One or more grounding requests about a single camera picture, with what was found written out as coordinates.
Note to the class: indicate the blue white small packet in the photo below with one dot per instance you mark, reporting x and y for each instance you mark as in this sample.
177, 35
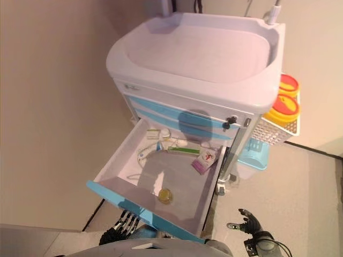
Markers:
159, 146

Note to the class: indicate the grey IV pole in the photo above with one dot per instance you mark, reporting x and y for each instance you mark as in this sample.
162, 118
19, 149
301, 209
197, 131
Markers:
274, 12

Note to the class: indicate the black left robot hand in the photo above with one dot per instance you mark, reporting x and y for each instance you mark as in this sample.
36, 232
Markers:
112, 235

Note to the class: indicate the deep blue-front cart drawer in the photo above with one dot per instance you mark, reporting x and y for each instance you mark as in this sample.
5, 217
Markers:
139, 203

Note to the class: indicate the light blue waste bin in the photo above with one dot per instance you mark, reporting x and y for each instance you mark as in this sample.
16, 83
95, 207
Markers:
254, 158

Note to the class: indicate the white round tape roll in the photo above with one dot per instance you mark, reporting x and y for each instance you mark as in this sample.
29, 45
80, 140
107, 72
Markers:
166, 133

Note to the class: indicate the white medical cart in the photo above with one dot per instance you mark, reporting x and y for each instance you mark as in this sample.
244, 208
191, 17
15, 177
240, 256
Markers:
193, 53

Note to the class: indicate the white box red print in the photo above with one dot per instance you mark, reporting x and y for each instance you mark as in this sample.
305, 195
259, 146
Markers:
207, 155

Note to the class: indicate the yellow sharps container red lid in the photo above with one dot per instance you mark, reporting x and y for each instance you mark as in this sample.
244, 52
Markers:
285, 107
289, 84

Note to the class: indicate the purple medicine box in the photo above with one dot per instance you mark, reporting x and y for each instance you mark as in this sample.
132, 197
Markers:
200, 166

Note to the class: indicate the clear tubing package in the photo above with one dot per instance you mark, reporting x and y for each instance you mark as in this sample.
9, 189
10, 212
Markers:
143, 155

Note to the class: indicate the white perforated side basket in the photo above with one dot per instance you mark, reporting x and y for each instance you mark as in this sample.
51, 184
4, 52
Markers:
268, 132

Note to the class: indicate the shallow blue striped drawer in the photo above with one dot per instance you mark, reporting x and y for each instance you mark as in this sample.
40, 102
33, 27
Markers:
160, 105
166, 120

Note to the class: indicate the small green white box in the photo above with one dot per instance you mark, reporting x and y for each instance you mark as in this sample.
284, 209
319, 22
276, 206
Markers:
152, 134

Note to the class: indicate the long green white box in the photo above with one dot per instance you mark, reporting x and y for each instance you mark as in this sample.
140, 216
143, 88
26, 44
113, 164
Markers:
185, 151

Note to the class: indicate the amber medicine bottle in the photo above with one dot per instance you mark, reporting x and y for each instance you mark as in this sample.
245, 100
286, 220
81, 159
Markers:
165, 196

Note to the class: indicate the cart caster wheel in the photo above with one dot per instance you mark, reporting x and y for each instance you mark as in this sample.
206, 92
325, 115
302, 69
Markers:
222, 188

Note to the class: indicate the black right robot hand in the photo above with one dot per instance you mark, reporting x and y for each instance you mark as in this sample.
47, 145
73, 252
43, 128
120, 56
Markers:
252, 225

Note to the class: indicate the black cart keys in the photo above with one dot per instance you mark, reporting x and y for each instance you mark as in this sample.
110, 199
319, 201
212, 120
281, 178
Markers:
230, 121

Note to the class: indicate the cart label sticker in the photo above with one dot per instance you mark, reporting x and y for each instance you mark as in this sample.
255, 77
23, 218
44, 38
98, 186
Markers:
132, 87

